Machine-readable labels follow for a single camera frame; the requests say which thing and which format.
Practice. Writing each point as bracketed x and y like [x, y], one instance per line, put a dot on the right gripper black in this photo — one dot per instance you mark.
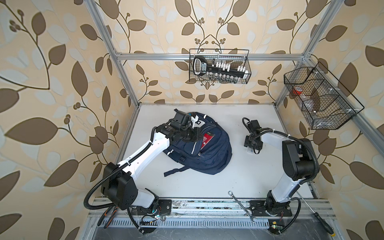
[258, 147]

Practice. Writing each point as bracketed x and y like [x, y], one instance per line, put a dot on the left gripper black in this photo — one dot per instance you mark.
[195, 136]

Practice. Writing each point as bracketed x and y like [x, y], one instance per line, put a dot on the red packet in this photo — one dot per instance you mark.
[206, 139]

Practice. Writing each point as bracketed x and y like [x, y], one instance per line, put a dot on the navy blue student backpack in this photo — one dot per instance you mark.
[210, 155]

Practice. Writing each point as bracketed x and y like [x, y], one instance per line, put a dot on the clear pen case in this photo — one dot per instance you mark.
[251, 150]

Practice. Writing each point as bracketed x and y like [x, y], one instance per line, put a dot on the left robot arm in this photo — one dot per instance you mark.
[118, 183]

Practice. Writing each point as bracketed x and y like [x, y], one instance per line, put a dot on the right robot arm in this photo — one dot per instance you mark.
[300, 166]

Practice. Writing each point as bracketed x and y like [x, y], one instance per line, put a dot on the silver combination wrench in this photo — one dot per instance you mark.
[252, 218]

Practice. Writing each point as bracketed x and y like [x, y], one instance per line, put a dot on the black socket set holder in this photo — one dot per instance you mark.
[220, 66]

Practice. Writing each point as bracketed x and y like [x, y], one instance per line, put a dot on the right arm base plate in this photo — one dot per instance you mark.
[258, 209]

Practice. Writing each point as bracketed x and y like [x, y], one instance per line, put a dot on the back wire basket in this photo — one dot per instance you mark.
[219, 51]

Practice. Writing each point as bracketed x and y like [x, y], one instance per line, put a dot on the wire basket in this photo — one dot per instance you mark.
[219, 51]
[326, 102]

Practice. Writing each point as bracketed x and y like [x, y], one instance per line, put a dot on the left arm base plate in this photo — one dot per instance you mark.
[161, 207]

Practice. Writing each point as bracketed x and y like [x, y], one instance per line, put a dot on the right wire basket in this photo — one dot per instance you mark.
[326, 102]

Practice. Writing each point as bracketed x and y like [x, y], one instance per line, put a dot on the orange handled pliers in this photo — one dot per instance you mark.
[107, 217]

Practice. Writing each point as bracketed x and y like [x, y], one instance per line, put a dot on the black handled screwdriver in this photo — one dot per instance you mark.
[324, 224]

